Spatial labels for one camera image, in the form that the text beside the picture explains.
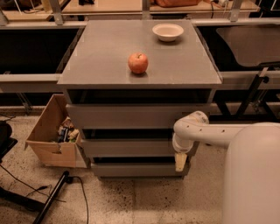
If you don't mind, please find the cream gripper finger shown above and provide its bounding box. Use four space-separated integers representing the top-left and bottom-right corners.
175 153 187 172

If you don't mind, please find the grey drawer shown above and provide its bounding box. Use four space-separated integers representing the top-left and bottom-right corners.
81 139 175 158
66 104 209 130
92 163 190 178

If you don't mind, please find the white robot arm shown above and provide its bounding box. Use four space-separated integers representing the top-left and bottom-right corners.
172 111 280 224

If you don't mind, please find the grey drawer cabinet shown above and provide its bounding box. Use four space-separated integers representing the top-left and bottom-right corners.
57 19 223 179

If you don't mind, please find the grey bottom drawer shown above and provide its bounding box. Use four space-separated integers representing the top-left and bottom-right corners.
92 163 190 178

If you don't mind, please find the grey top drawer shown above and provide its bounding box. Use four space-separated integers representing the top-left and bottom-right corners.
66 104 209 130

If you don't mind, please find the red apple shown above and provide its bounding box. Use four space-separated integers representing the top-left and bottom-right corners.
128 52 149 74

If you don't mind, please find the white bowl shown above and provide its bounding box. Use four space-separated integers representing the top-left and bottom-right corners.
152 24 184 42

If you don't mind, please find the clutter inside cardboard box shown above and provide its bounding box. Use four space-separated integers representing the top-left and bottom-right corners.
57 116 79 143

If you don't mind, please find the black stand leg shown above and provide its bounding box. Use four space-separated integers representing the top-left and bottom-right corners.
32 171 69 224

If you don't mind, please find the grey desk chair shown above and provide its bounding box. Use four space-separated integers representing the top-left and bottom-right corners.
217 24 280 121

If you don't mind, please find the cardboard box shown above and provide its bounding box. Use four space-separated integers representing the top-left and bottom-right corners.
26 94 90 168

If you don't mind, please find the orange bag on desk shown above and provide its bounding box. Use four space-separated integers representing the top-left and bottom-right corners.
154 0 201 8

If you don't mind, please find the black office chair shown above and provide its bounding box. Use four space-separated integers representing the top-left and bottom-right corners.
0 121 18 163

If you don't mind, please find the black floor cable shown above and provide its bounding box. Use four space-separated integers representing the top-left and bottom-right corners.
0 164 89 224

